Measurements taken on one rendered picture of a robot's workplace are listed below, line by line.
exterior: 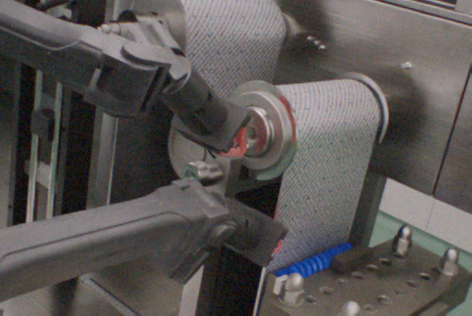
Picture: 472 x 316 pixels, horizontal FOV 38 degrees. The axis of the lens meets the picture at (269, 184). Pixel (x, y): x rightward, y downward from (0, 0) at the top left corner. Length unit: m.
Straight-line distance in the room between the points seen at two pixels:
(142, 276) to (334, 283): 0.37
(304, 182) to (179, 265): 0.26
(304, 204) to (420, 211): 2.91
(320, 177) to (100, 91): 0.41
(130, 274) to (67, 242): 0.64
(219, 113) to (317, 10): 0.50
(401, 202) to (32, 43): 3.36
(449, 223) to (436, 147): 2.68
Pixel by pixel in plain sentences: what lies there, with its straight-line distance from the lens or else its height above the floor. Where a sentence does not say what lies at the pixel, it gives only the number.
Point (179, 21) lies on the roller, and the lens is 1.13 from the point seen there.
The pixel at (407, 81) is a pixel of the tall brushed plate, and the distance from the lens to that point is 1.25.
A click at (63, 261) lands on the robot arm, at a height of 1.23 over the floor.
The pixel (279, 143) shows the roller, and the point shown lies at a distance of 0.99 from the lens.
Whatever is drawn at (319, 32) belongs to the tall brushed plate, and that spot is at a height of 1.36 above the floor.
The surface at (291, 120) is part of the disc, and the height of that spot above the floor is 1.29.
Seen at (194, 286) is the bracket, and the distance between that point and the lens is 1.12.
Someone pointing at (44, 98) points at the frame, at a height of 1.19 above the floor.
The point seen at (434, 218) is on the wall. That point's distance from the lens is 3.94.
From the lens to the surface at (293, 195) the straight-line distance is 1.04.
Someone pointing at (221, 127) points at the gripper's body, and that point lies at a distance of 0.91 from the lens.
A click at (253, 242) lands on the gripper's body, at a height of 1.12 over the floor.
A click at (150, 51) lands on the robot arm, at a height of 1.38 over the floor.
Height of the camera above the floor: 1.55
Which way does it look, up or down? 21 degrees down
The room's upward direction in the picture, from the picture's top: 12 degrees clockwise
